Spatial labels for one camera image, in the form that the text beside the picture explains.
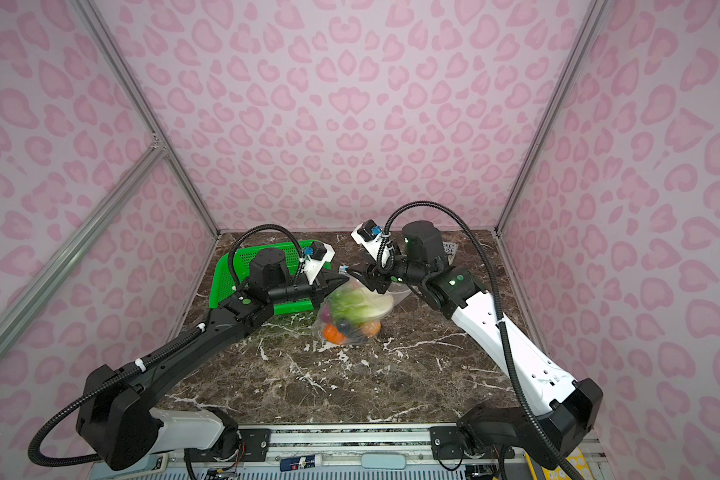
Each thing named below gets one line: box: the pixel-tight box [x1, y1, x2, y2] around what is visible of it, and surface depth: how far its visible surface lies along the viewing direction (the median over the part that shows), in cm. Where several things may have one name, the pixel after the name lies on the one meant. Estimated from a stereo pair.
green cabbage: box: [330, 286, 394, 323], surface depth 82 cm
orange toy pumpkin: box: [323, 324, 347, 345], surface depth 86 cm
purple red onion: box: [321, 305, 332, 323], surface depth 84 cm
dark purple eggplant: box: [337, 317, 355, 336], surface depth 82 cm
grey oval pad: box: [361, 453, 407, 469], surface depth 72 cm
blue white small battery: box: [279, 454, 322, 472], surface depth 70 cm
